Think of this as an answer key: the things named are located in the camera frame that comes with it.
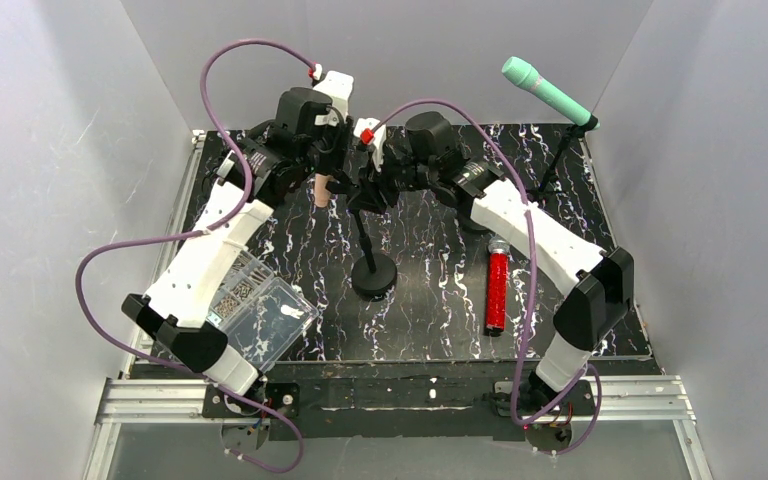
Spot pink microphone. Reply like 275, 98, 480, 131
313, 173, 333, 208

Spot black round base clip stand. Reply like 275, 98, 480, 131
327, 180, 398, 300

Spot red glitter microphone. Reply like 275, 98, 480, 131
485, 236, 510, 337

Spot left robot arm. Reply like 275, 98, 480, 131
122, 80, 353, 395

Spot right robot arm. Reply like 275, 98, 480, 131
353, 111, 634, 424

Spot black round base shock stand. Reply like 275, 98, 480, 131
458, 215, 489, 234

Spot teal microphone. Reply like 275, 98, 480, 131
501, 56, 600, 131

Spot black tall tripod stand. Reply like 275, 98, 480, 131
526, 125, 587, 205

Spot clear plastic screw box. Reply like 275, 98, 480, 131
206, 251, 320, 372

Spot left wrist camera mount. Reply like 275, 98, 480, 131
309, 63, 355, 126

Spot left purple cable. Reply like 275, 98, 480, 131
75, 38, 307, 474

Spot purple cable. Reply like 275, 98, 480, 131
75, 38, 307, 474
367, 99, 603, 458

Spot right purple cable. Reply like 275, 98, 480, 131
367, 99, 603, 458

